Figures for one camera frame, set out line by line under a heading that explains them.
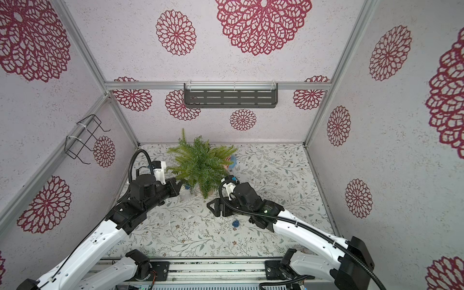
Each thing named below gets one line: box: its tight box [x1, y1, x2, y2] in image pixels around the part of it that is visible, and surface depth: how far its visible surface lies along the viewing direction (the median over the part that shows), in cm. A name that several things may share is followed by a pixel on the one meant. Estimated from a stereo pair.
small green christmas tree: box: [165, 128, 238, 199], surface depth 76 cm
